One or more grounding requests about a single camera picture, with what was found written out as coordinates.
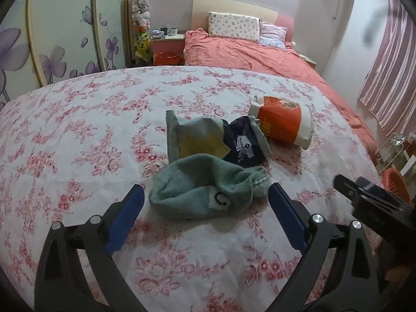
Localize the green yellow snack bag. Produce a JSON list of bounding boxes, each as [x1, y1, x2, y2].
[[166, 110, 231, 163]]

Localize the beige pink headboard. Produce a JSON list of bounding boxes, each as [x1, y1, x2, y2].
[[190, 0, 294, 42]]

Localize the red left nightstand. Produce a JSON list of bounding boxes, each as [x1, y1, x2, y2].
[[151, 34, 185, 63]]

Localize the wardrobe with purple flowers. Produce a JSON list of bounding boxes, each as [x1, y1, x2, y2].
[[1, 0, 128, 106]]

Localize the red white paper cup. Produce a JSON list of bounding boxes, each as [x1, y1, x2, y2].
[[248, 96, 314, 150]]

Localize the floral white pillow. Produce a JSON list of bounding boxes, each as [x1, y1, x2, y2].
[[208, 11, 260, 43]]

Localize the person's right hand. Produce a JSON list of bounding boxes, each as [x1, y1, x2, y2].
[[376, 239, 415, 283]]

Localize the coral red duvet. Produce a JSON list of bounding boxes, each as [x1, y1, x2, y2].
[[183, 28, 379, 162]]

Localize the white wire rack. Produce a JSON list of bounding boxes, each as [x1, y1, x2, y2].
[[376, 132, 415, 177]]

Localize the pink striped curtain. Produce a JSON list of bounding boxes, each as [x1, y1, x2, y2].
[[358, 0, 415, 136]]

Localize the pink striped pillow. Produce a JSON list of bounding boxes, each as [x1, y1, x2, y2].
[[259, 21, 287, 50]]

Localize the right wooden nightstand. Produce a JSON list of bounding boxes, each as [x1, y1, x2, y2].
[[298, 54, 317, 69]]

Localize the hanging plush toy stack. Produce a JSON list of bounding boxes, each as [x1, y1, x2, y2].
[[131, 0, 152, 66]]

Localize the red bag under nightstand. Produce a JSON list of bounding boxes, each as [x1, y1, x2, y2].
[[154, 52, 183, 66]]

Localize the orange plastic basket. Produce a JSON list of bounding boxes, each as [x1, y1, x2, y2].
[[382, 167, 412, 205]]

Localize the white green mug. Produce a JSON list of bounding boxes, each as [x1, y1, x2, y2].
[[168, 28, 178, 37]]

